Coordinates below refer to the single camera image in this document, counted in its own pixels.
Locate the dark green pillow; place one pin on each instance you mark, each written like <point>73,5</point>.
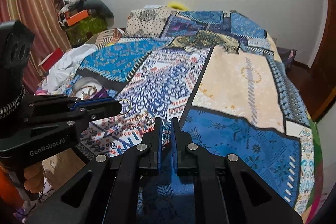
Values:
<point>102,9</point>

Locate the brown wooden door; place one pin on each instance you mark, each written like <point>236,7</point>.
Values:
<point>323,68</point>

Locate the patchwork blue bedspread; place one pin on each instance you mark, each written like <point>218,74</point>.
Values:
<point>221,76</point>

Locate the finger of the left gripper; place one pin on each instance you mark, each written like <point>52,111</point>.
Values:
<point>92,110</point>
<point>77,103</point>

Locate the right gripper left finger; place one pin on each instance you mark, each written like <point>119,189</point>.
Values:
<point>151,162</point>

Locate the white crumpled cloth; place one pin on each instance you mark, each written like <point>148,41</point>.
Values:
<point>69,63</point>

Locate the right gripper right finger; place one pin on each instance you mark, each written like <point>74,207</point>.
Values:
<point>182,157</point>

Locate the yellow round object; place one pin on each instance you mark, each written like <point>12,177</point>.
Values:
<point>177,6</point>

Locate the dark bag on floor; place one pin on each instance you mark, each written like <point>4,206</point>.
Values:
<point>287,56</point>

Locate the striped red curtain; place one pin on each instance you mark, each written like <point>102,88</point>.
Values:
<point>41,17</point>

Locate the red and white box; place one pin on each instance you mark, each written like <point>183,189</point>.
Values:
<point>48,62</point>

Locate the orange box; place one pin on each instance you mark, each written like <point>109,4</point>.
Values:
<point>77,17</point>

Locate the person's left hand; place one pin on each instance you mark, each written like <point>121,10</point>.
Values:
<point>34,178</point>

